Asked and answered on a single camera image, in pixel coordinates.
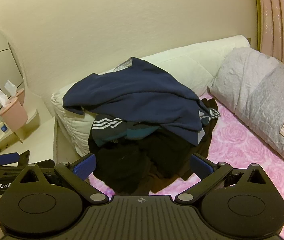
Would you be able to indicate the black garment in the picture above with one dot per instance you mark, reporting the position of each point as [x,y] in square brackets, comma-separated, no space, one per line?
[122,165]

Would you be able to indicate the pink rose blanket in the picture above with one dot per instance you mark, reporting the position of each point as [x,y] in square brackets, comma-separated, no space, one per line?
[231,142]

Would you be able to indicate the small jar with blue label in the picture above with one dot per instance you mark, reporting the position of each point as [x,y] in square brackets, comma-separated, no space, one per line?
[4,128]

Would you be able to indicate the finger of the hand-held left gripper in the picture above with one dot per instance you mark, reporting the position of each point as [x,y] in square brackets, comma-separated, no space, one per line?
[7,158]
[4,172]

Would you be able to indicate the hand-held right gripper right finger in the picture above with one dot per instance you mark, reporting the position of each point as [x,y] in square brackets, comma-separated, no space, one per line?
[201,165]

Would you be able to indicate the teal garment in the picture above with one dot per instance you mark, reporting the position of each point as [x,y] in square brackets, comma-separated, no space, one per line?
[142,133]

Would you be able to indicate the white tissue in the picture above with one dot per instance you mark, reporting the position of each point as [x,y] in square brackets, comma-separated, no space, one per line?
[1,97]

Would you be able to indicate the black and white striped cloth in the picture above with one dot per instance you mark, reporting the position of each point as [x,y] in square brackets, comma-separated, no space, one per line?
[213,113]

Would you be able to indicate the cream dressing table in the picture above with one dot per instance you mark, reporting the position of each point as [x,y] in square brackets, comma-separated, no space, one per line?
[39,135]

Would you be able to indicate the black jacket with white stripes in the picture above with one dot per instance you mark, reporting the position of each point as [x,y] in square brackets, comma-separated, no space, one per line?
[104,127]

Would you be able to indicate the pink tissue box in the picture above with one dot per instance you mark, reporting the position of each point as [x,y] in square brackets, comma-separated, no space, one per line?
[13,115]

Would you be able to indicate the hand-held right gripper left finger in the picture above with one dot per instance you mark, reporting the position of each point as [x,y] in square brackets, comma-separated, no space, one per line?
[85,166]

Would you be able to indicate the cream folded quilt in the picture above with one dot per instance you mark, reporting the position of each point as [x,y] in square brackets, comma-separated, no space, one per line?
[186,62]

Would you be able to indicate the navy blue garment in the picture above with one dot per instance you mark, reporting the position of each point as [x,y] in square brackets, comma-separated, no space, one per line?
[137,92]

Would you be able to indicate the dark brown garment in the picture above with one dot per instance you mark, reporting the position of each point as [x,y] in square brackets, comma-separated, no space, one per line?
[208,135]

